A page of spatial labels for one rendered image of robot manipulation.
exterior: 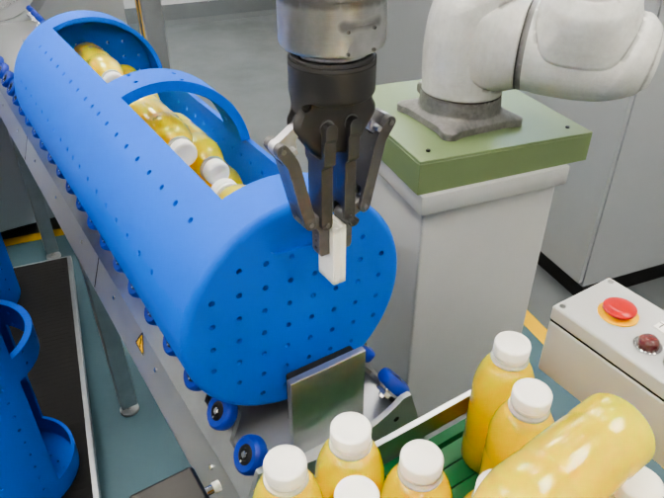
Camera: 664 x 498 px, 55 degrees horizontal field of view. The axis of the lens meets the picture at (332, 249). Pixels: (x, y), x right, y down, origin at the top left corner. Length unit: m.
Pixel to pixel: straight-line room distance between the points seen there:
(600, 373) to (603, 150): 1.61
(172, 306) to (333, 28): 0.34
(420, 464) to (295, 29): 0.38
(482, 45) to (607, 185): 1.25
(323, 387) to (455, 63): 0.67
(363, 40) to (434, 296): 0.86
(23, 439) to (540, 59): 1.32
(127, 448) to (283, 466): 1.50
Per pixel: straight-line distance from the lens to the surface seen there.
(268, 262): 0.68
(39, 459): 1.70
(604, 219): 2.43
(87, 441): 1.93
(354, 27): 0.51
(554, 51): 1.15
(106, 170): 0.90
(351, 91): 0.53
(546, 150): 1.27
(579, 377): 0.79
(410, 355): 1.40
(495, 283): 1.39
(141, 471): 2.01
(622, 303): 0.78
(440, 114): 1.23
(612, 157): 2.30
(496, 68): 1.18
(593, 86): 1.17
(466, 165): 1.17
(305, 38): 0.51
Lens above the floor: 1.57
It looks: 35 degrees down
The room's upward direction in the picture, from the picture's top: straight up
